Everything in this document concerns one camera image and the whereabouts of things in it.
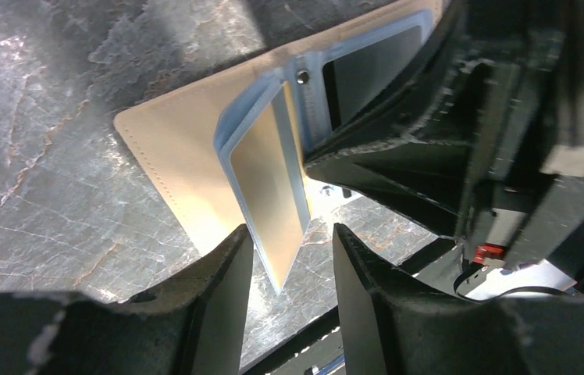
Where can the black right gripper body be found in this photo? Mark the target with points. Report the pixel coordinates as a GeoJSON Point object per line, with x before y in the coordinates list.
{"type": "Point", "coordinates": [526, 129]}

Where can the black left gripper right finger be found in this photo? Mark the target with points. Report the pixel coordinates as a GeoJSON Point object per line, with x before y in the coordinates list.
{"type": "Point", "coordinates": [392, 323]}

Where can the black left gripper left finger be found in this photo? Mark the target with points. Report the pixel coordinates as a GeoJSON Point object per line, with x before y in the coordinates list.
{"type": "Point", "coordinates": [190, 323]}

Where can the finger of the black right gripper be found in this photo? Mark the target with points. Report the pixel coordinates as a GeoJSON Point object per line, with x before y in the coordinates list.
{"type": "Point", "coordinates": [415, 167]}

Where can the black credit card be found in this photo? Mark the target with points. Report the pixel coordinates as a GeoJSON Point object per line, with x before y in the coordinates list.
{"type": "Point", "coordinates": [364, 65]}

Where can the beige leather card holder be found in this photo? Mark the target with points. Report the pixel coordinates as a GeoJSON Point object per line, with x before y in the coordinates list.
{"type": "Point", "coordinates": [179, 138]}

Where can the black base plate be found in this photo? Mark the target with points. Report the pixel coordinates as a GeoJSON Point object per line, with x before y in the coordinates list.
{"type": "Point", "coordinates": [317, 347]}

